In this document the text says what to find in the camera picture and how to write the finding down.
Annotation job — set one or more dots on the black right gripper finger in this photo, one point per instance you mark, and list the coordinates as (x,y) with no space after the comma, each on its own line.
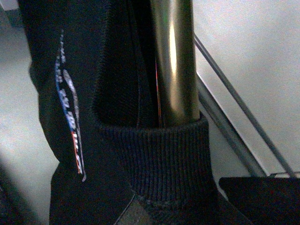
(265,201)

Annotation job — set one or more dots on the gold metal clothes hanger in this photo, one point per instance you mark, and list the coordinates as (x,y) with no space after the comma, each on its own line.
(177,94)

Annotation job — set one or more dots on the black t-shirt with logo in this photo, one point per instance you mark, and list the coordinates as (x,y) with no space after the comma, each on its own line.
(93,66)

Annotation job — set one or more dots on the grey front rack rail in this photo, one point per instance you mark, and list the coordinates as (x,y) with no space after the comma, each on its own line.
(228,131)

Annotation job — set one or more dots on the grey rack rail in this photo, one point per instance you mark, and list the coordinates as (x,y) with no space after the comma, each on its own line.
(244,107)
(228,131)

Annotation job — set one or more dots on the grey rear rack rail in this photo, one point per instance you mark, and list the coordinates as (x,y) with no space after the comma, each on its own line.
(244,107)

